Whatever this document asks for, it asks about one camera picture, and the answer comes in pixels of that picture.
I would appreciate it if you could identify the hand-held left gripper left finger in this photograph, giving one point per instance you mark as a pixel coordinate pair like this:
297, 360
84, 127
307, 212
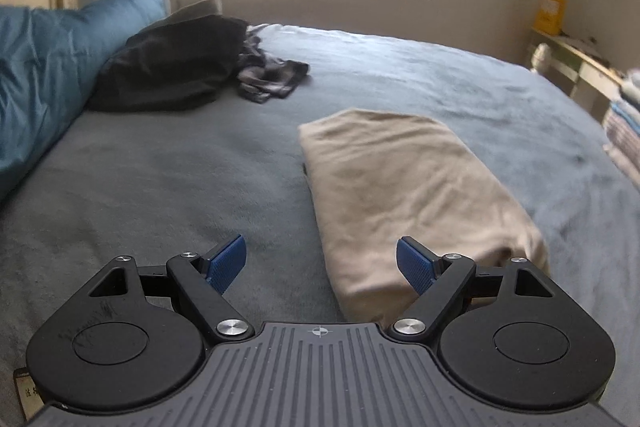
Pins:
227, 264

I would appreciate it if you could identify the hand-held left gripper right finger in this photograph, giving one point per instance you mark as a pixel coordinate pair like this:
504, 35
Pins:
415, 267

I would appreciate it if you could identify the beige pants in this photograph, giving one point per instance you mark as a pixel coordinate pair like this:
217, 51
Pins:
405, 187

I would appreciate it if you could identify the yellow box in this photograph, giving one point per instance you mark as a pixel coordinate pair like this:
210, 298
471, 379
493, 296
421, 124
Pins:
549, 13

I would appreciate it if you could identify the grey-blue fleece blanket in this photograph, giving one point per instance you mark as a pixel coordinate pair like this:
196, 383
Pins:
175, 167

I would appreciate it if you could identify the cream knitted item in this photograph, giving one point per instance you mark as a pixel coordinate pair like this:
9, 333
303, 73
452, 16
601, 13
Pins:
541, 57

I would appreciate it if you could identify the white folded garment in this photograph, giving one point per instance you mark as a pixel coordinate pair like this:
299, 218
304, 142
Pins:
632, 87

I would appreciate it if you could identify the light blue folded shirt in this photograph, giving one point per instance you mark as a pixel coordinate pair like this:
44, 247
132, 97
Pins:
627, 109

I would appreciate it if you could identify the plaid shorts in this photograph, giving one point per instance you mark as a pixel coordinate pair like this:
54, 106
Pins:
270, 74

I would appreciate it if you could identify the black cloth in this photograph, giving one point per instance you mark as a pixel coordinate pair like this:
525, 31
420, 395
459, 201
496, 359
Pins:
170, 62

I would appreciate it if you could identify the teal pillow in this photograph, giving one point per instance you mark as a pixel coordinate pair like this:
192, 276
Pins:
45, 67

